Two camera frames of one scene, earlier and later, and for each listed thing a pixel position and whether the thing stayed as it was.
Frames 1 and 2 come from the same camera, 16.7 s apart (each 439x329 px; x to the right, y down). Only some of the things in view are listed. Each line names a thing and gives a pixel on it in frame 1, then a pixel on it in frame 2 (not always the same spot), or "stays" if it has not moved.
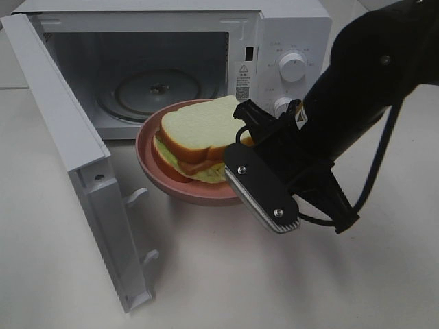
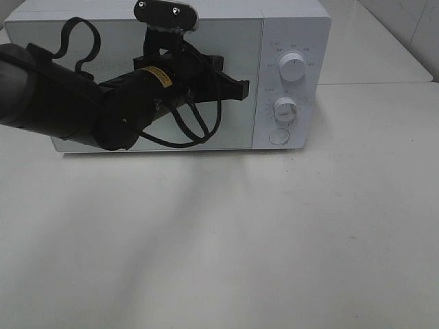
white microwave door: x=87 y=159 → x=215 y=124
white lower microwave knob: x=280 y=105 stays
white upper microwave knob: x=292 y=67 stays
